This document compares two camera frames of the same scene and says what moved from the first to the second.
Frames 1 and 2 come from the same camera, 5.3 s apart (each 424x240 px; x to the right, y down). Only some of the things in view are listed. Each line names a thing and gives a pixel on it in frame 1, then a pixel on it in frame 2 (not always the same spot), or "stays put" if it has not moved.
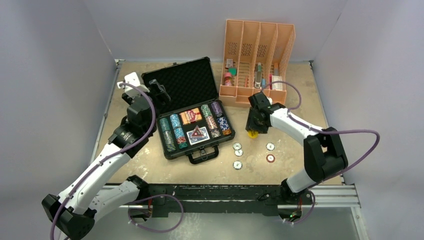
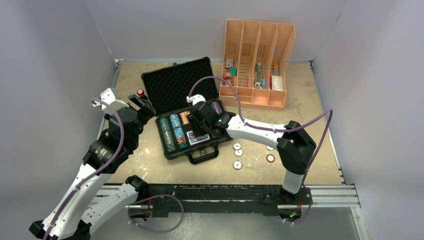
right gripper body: (254, 123) → (199, 129)
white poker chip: (237, 146) stays put
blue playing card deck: (198, 135) stays put
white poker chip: (237, 164) stays put
